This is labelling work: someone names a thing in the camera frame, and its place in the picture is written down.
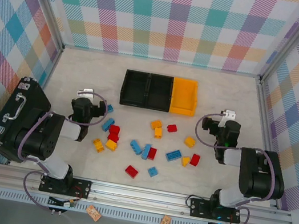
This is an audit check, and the long blue lego brick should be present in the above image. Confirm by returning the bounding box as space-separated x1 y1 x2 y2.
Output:
128 139 145 157
141 142 152 161
101 116 116 133

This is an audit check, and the red lego brick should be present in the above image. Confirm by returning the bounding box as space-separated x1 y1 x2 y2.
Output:
123 164 140 179
147 147 158 161
107 132 120 143
166 123 179 134
108 124 122 136
189 153 201 167

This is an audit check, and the yellow sloped lego brick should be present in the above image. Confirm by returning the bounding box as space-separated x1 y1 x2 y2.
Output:
180 155 192 169

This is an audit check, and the blue lego plate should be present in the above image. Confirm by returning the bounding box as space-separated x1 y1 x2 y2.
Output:
164 148 184 164

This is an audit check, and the black carrying case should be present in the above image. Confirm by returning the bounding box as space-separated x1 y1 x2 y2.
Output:
0 72 56 167

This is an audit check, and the yellow storage bin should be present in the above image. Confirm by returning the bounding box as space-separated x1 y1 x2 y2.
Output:
168 77 202 118

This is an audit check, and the black storage bin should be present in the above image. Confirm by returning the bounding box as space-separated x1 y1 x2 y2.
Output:
119 68 153 109
143 73 176 113

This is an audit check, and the orange paper tag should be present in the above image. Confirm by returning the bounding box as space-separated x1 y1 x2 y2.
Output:
85 205 104 223
157 214 172 224

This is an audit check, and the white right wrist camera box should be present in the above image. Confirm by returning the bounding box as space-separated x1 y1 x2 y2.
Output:
221 109 237 122

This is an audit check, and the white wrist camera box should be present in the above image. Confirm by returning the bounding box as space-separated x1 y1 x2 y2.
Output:
221 109 237 122
76 86 96 101

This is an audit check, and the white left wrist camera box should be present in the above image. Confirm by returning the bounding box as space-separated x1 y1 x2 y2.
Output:
76 86 96 101

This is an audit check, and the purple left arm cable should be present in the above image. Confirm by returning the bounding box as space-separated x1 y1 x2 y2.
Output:
9 81 111 219

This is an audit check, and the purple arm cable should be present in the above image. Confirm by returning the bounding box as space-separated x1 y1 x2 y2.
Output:
179 111 287 224
9 81 111 219

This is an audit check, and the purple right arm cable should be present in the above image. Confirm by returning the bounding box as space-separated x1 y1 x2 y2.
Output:
179 111 287 224

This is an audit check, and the aluminium side rail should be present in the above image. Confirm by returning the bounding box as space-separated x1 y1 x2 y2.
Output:
37 43 65 93
233 75 299 211

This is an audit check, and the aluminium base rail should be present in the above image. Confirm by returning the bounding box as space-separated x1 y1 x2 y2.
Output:
0 161 299 224

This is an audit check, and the aluminium frame post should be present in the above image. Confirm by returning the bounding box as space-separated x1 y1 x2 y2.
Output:
13 0 73 51
258 0 299 90

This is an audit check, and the perforated grey cable duct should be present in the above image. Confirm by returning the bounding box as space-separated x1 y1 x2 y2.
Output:
0 189 200 224

